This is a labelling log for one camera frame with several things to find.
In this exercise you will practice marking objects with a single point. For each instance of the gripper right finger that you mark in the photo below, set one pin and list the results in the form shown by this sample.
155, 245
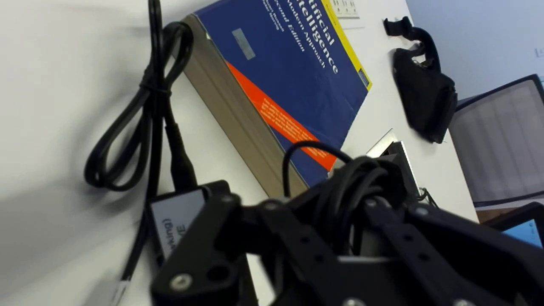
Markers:
476, 263

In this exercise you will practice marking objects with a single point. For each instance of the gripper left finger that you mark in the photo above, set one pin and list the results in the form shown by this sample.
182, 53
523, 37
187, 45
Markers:
199, 255

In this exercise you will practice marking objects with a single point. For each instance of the black object with hook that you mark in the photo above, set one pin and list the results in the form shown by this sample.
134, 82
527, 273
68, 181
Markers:
425, 97

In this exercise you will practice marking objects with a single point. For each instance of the blue hardcover book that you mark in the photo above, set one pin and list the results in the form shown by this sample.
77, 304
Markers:
293, 80

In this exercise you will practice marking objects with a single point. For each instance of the black power adapter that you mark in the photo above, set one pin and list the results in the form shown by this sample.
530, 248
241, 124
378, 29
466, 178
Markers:
178, 214

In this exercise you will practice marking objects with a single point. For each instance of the screen with blue picture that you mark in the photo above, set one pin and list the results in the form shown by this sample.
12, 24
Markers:
525, 229

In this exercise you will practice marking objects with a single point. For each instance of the white printed sheet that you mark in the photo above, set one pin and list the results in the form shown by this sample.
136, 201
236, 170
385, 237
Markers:
346, 10

